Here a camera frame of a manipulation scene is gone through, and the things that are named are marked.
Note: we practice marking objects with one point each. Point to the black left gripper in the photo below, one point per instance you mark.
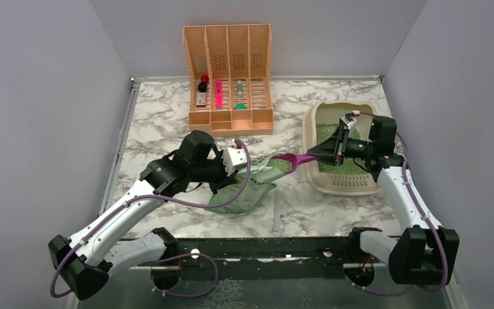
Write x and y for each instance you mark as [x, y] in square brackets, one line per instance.
[225, 180]

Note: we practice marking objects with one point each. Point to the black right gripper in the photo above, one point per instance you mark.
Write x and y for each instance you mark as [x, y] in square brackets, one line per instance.
[333, 149]

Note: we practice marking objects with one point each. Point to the beige litter box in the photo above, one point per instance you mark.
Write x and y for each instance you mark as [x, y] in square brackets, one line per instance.
[318, 123]

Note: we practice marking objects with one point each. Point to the purple litter scoop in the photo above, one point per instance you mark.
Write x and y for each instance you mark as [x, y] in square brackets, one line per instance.
[295, 160]

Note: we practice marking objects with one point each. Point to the green litter bag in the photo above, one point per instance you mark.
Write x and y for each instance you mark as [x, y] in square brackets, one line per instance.
[263, 175]

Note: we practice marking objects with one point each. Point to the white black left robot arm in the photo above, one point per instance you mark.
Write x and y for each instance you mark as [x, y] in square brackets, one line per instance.
[85, 261]

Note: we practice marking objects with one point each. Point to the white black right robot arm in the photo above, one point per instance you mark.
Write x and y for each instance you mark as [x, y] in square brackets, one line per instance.
[424, 254]

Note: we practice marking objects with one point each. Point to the red white small box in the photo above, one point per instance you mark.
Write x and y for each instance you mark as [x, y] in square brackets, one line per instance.
[201, 99]

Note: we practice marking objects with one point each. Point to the red and black stamp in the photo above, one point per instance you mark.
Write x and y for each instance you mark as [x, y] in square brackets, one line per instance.
[202, 87]

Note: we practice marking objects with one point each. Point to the green white glue stick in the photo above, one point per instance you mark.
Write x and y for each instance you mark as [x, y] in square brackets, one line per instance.
[239, 88]

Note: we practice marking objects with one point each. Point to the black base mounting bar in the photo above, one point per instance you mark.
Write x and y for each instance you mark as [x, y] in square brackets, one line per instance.
[200, 259]

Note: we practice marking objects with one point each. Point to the orange plastic file organizer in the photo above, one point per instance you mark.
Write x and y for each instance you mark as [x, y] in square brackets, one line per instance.
[230, 53]

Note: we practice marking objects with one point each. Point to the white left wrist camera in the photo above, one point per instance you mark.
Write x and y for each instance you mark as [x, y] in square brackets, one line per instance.
[234, 158]

